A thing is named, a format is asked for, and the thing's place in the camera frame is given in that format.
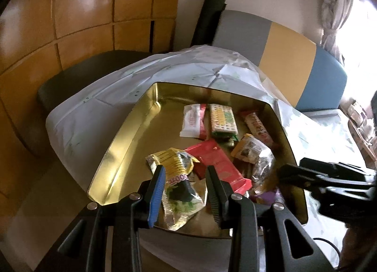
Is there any black cable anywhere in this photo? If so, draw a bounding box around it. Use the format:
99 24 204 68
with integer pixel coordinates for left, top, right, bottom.
312 237 344 271

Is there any orange clear nut snack bag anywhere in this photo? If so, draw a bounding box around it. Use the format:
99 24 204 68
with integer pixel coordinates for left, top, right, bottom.
230 133 276 178

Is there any black rolled mat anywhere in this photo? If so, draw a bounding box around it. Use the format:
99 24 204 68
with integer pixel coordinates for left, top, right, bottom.
191 0 227 47

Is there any grey yellow blue sofa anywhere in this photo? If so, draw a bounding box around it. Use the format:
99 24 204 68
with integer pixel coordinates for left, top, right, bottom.
212 10 348 113

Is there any yellow green cracker packet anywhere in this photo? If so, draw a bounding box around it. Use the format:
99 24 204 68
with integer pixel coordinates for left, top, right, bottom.
209 103 239 140

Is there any clear bag of brown biscuits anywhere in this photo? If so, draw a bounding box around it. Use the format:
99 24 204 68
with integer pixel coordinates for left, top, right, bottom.
250 160 285 199

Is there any patterned curtain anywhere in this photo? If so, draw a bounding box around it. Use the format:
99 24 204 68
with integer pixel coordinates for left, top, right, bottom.
320 0 358 63

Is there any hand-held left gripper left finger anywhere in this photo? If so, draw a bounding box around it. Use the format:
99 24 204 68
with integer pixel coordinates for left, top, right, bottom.
41 165 167 272

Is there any purple packet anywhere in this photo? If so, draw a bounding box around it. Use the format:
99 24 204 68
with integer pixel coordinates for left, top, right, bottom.
256 190 283 206

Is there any white green-print tablecloth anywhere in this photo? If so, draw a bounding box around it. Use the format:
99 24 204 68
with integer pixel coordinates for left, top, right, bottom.
45 44 369 272

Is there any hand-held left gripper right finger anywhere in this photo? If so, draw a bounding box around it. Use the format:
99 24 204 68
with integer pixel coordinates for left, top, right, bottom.
205 165 329 272

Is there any yellow dark green snack packet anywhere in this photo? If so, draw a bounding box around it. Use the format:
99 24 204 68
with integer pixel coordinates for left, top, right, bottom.
144 148 208 232

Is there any large red snack packet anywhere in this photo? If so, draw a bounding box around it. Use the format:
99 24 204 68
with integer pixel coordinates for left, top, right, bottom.
185 139 252 194

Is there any dark green chair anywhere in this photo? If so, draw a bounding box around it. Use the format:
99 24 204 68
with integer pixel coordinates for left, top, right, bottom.
37 50 154 113

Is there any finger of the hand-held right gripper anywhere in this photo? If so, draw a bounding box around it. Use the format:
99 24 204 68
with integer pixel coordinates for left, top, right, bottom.
278 164 326 192
299 158 376 176

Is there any narrow red snack packet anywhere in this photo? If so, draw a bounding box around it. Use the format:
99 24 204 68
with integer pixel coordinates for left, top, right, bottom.
238 109 280 149

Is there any wooden tray with items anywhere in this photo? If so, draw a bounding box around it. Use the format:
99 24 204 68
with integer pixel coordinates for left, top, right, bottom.
348 101 377 168

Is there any white red snack packet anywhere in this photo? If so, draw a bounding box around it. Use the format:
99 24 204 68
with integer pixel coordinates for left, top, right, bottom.
180 103 208 140

